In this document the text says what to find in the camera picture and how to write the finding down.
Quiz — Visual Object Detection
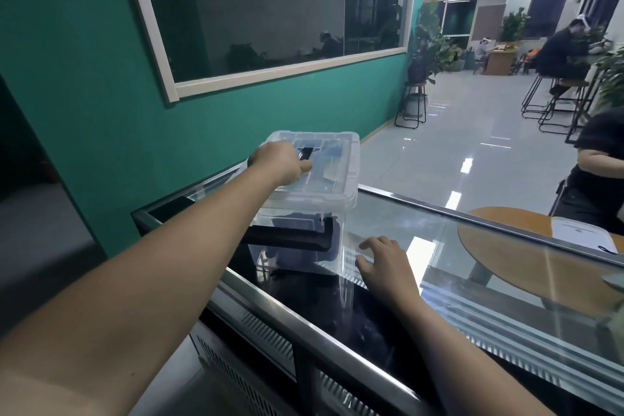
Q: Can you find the person's right hand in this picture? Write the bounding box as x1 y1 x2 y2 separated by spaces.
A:
354 235 428 308

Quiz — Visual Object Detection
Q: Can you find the person's left hand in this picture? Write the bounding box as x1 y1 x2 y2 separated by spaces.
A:
246 141 315 188

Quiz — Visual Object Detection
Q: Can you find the clear plastic box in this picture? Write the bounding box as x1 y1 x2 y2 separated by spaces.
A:
243 130 363 278

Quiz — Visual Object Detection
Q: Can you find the clear plastic lid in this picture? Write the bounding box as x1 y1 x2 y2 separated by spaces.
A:
259 130 363 213

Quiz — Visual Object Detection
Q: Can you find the person's right forearm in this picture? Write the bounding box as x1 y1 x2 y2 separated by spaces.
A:
389 291 559 416

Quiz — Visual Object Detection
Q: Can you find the person's left forearm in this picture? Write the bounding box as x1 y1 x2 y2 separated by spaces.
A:
0 169 279 416

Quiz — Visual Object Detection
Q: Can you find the white flat box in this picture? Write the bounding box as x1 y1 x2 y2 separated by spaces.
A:
551 215 619 255

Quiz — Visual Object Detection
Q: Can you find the glass display case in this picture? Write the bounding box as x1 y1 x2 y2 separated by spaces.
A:
130 162 624 416

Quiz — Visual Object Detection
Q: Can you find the white framed window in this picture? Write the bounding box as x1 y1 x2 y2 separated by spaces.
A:
119 0 417 104

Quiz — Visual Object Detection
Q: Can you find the round wooden table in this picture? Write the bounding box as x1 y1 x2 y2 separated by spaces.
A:
456 206 624 315

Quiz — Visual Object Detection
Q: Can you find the white round pot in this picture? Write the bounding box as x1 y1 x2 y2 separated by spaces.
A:
404 93 428 117

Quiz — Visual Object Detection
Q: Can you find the black metal plant stand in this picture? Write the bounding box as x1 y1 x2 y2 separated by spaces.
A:
394 81 430 130

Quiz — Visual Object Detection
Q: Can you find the black chair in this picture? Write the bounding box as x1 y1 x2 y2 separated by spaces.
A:
548 179 569 216

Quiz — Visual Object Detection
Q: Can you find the tall potted plant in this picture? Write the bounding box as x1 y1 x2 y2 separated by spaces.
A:
406 1 462 86

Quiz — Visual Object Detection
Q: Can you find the black bar stool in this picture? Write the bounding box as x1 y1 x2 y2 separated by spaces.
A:
521 74 558 120
538 79 592 135

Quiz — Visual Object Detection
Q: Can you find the wooden desk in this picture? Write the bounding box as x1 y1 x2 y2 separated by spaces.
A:
485 47 519 76

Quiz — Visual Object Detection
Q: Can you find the leafy potted plant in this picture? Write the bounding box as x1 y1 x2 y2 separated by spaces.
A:
499 6 532 44

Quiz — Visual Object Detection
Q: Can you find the large leafy green plant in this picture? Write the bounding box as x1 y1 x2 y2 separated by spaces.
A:
594 44 624 111

